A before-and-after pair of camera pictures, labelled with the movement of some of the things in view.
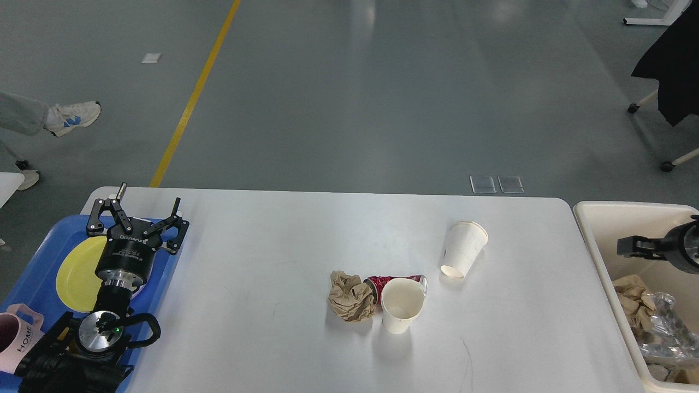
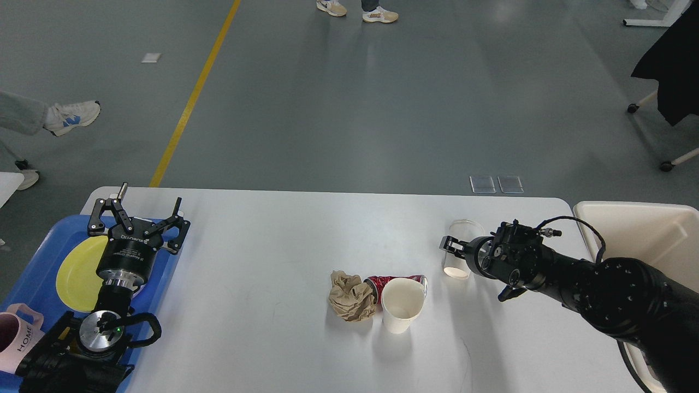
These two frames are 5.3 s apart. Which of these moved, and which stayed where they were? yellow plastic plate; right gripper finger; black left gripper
Moved: right gripper finger
Stayed: yellow plastic plate; black left gripper
